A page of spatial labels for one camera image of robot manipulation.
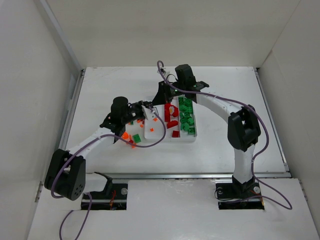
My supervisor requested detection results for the red flower print lego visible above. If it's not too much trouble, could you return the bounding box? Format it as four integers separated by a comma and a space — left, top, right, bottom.
164, 103, 179, 123

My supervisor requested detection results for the orange dome lego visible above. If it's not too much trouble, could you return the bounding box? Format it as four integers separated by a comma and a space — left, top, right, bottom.
122, 132, 129, 140

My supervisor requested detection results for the red arch lego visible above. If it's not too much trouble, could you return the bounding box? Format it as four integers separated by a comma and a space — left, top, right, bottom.
166, 120, 179, 129

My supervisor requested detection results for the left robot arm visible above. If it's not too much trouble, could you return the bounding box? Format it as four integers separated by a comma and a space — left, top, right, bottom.
44, 96, 151, 201

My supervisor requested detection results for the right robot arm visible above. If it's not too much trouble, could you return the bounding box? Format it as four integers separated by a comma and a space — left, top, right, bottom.
152, 60, 261, 199

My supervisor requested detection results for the white three-compartment tray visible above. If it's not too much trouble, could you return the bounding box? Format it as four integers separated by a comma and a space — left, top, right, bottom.
144, 96, 197, 143

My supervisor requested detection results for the green square lego plate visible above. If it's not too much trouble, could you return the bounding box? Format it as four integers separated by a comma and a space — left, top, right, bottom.
132, 134, 142, 144

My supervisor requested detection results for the green lego pile in tray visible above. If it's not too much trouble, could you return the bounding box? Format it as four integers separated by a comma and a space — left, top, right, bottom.
178, 96, 196, 137

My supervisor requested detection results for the red square lego in tray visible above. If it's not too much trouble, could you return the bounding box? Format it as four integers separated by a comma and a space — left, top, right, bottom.
172, 130, 180, 138

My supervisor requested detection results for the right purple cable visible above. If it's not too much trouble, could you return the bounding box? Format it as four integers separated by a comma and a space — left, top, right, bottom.
156, 60, 293, 210

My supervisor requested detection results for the purple cable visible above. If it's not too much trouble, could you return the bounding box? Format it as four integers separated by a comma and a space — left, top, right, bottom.
51, 106, 168, 240
156, 60, 293, 210

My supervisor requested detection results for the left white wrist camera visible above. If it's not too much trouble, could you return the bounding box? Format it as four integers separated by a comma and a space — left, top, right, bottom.
142, 106, 157, 121

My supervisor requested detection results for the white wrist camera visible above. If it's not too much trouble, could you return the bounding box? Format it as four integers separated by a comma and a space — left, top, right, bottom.
160, 70, 170, 78
142, 106, 157, 121

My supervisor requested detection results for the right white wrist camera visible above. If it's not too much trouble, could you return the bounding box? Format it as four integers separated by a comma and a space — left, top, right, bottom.
160, 70, 170, 78

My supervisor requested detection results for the aluminium rail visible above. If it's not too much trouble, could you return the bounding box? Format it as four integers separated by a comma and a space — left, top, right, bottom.
49, 172, 292, 180

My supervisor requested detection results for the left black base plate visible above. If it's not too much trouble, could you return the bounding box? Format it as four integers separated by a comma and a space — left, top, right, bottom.
90, 180, 129, 211

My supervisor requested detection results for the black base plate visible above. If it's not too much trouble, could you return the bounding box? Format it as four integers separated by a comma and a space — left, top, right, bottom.
214, 182, 265, 210
90, 180, 129, 211

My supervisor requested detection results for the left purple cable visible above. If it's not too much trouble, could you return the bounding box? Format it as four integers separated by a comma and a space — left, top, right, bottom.
51, 106, 168, 240

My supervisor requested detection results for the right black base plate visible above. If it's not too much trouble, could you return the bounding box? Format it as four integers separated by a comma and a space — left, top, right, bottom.
214, 182, 265, 210

